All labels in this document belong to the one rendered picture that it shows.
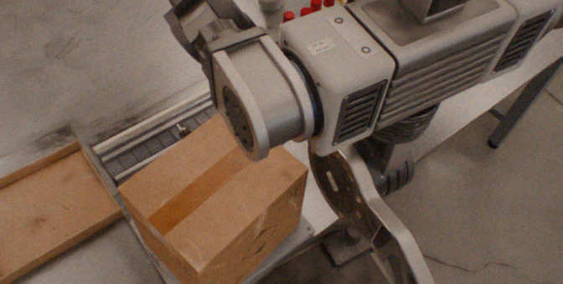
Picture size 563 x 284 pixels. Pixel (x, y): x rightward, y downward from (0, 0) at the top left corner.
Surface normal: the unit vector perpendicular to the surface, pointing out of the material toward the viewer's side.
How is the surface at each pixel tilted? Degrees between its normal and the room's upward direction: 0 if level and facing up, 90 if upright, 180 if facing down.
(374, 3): 0
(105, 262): 0
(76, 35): 0
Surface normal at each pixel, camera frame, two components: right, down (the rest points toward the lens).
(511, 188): 0.03, -0.59
